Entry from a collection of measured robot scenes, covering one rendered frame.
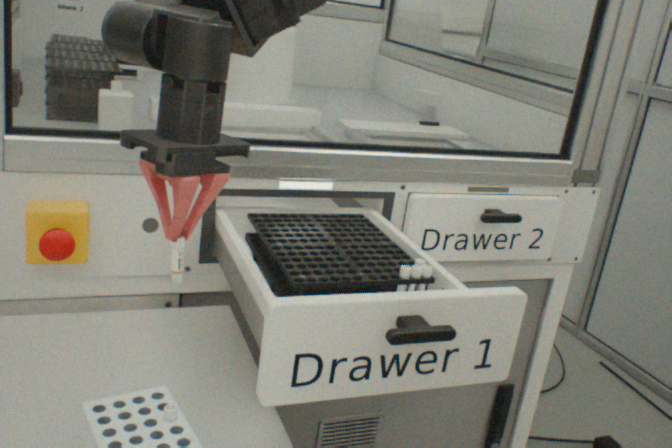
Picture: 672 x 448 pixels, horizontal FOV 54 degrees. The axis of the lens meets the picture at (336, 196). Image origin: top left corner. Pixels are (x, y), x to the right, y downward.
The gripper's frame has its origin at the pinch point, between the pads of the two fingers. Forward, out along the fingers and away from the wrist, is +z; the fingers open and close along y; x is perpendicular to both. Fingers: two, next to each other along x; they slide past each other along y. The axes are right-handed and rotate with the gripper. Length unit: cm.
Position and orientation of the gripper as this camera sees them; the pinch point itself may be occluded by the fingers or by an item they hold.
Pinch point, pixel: (177, 231)
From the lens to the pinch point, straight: 64.1
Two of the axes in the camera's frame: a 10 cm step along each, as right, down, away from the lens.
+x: 7.4, 2.9, -6.0
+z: -1.7, 9.5, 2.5
